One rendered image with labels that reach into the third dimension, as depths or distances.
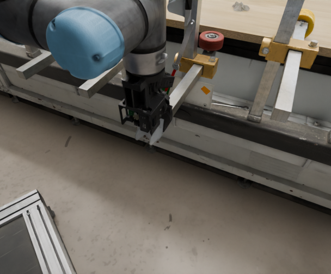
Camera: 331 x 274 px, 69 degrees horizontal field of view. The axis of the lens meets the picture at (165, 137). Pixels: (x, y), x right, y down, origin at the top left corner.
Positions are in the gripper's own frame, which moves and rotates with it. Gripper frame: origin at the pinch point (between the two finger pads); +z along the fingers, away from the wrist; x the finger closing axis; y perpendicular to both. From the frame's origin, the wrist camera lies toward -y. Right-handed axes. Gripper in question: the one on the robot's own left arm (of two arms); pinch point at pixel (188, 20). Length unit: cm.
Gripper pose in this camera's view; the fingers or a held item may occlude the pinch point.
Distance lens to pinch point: 69.4
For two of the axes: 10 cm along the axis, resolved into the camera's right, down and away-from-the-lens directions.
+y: -10.0, -0.7, 0.6
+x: -0.9, 7.2, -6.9
